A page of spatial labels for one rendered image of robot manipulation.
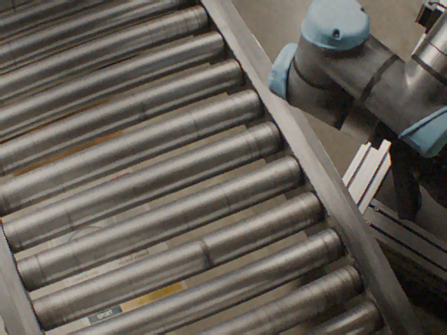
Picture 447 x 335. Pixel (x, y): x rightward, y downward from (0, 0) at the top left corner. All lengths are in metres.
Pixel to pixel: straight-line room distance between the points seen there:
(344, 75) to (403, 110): 0.08
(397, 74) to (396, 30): 1.61
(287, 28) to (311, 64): 1.45
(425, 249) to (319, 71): 0.98
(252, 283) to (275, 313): 0.05
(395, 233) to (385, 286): 0.70
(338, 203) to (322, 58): 0.32
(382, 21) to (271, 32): 0.40
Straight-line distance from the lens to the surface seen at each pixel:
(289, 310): 1.03
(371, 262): 1.08
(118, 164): 1.11
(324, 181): 1.11
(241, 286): 1.03
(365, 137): 0.93
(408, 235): 1.78
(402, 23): 2.46
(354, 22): 0.83
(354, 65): 0.83
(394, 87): 0.82
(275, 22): 2.32
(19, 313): 1.02
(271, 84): 0.94
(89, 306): 1.02
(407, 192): 0.97
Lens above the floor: 1.76
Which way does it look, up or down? 62 degrees down
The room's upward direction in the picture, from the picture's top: 12 degrees clockwise
